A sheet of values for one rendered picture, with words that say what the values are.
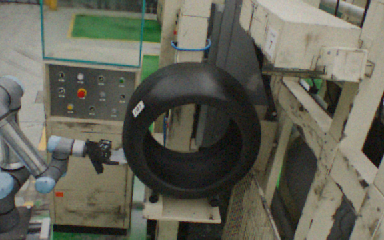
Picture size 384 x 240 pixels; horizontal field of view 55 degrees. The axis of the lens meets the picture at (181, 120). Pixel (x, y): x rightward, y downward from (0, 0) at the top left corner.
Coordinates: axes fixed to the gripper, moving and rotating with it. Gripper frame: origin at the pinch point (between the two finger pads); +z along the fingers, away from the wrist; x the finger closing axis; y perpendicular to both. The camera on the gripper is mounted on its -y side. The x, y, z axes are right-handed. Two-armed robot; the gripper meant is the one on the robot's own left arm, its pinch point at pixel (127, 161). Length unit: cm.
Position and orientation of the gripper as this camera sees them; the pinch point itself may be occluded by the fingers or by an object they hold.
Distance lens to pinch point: 172.0
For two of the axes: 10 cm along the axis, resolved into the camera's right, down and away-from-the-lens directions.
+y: 2.4, -8.8, -4.2
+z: 9.7, 2.0, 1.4
